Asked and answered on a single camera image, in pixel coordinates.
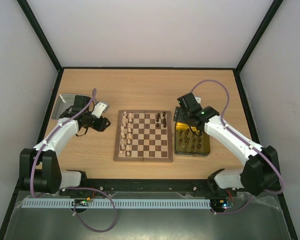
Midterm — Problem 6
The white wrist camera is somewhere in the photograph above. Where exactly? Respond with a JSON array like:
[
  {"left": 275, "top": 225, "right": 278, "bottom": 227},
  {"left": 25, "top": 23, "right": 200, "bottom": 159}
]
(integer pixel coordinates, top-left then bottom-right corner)
[
  {"left": 91, "top": 101, "right": 110, "bottom": 119},
  {"left": 195, "top": 96, "right": 201, "bottom": 104}
]

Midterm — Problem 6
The wooden chess board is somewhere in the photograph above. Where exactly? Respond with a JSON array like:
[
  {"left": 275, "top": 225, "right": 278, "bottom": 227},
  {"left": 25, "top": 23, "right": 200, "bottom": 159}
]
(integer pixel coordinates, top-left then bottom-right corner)
[{"left": 113, "top": 110, "right": 173, "bottom": 163}]

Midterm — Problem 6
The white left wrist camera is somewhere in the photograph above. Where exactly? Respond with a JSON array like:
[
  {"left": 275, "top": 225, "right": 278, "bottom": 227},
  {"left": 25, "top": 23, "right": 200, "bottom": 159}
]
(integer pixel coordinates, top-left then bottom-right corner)
[{"left": 91, "top": 101, "right": 110, "bottom": 119}]

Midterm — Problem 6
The black metal base rail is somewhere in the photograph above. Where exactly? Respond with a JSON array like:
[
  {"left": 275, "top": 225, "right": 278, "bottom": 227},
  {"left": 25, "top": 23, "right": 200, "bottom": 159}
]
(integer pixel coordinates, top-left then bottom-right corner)
[{"left": 57, "top": 178, "right": 231, "bottom": 198}]

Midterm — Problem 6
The silver metal tin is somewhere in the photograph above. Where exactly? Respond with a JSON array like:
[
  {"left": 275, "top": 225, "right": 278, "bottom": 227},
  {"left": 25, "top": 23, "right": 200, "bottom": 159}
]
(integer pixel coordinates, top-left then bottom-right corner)
[{"left": 51, "top": 93, "right": 76, "bottom": 120}]

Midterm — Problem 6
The gold green metal tin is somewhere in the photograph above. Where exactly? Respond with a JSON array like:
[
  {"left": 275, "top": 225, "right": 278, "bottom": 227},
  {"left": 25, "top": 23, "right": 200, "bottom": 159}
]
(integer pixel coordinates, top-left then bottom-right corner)
[{"left": 174, "top": 122, "right": 211, "bottom": 157}]

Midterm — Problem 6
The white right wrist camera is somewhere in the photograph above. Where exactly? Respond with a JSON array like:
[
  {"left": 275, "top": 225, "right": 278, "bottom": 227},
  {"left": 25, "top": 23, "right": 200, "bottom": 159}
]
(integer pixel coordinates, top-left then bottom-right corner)
[{"left": 195, "top": 96, "right": 201, "bottom": 104}]

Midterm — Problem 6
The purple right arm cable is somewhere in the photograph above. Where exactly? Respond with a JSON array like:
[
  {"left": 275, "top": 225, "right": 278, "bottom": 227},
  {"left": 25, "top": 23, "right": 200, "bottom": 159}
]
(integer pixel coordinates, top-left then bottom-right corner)
[{"left": 191, "top": 79, "right": 284, "bottom": 216}]

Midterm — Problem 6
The light blue slotted cable duct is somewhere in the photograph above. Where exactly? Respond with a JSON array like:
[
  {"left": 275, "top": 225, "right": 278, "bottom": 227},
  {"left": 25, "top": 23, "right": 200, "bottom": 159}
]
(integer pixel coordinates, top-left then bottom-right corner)
[{"left": 21, "top": 198, "right": 211, "bottom": 210}]

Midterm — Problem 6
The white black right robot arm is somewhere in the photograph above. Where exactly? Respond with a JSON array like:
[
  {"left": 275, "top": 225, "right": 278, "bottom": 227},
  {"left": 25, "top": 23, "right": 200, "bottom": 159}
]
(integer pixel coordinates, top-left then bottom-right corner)
[{"left": 173, "top": 92, "right": 280, "bottom": 196}]

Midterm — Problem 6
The black cage frame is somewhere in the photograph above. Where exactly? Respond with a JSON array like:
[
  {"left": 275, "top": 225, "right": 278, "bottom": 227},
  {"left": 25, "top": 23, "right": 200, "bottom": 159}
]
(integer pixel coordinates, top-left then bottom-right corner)
[{"left": 0, "top": 0, "right": 298, "bottom": 240}]

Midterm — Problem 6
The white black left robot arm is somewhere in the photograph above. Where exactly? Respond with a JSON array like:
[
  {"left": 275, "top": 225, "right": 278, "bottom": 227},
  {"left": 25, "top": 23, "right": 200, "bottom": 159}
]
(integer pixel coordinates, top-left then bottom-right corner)
[{"left": 19, "top": 95, "right": 111, "bottom": 196}]

